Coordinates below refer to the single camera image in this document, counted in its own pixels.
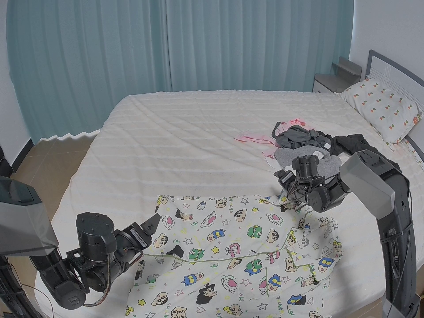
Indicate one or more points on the bed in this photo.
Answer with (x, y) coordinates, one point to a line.
(198, 151)

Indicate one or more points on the white printed pillow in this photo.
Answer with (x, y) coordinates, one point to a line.
(381, 108)

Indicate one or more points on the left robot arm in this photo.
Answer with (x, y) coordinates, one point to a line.
(96, 234)

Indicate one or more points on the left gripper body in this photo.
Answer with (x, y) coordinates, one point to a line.
(132, 237)

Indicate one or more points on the pink garment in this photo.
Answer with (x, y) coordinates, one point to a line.
(251, 137)

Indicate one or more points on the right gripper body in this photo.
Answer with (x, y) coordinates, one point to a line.
(285, 179)

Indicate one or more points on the white printed pyjama top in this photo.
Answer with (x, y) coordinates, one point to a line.
(215, 260)

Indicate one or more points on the grey and white garment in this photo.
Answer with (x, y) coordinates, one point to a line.
(285, 156)

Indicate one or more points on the dark grey garment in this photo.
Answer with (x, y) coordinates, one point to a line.
(298, 137)

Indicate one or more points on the blue-green curtain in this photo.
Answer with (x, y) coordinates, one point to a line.
(248, 28)
(82, 45)

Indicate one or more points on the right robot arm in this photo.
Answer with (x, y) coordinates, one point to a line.
(367, 181)

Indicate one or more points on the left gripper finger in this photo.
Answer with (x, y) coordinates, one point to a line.
(150, 225)

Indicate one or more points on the black garment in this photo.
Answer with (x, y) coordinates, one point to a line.
(351, 144)

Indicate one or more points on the grey bedside table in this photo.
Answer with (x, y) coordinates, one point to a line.
(326, 84)

